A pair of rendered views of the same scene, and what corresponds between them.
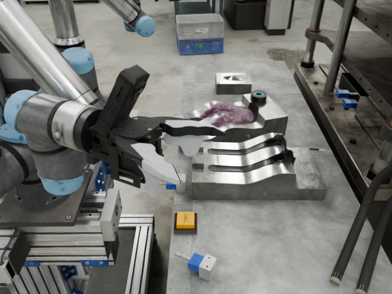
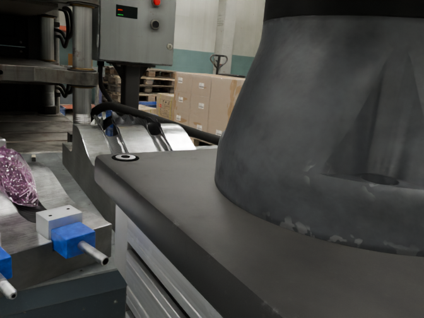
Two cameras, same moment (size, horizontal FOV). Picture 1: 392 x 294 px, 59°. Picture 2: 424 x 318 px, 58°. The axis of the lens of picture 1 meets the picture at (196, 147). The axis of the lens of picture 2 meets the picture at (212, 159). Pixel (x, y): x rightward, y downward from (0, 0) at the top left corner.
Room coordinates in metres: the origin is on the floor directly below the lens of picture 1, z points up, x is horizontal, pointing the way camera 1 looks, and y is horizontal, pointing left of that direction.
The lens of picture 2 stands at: (1.41, 0.57, 1.10)
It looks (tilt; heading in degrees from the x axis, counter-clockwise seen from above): 14 degrees down; 237
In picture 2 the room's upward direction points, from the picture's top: 5 degrees clockwise
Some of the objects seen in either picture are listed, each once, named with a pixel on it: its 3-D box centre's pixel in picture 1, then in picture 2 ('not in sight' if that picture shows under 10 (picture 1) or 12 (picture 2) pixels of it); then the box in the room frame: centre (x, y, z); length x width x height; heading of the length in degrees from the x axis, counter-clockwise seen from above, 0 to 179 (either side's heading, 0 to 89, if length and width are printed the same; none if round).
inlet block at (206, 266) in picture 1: (193, 261); not in sight; (0.65, 0.01, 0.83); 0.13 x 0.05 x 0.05; 63
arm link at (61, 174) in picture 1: (65, 158); not in sight; (0.51, 0.25, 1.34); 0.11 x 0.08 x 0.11; 155
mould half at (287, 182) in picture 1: (255, 164); (142, 160); (1.07, -0.24, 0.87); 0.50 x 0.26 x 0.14; 90
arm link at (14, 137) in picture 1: (27, 147); not in sight; (0.73, 0.44, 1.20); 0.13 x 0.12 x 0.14; 155
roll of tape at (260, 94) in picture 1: (258, 97); not in sight; (1.54, -0.31, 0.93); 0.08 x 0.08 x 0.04
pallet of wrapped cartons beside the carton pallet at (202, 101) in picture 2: not in sight; (216, 110); (-1.41, -3.81, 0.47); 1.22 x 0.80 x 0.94; 98
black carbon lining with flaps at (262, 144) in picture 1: (251, 153); (142, 141); (1.08, -0.22, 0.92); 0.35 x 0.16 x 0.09; 90
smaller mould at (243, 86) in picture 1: (233, 83); not in sight; (1.88, -0.22, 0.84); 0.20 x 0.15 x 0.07; 90
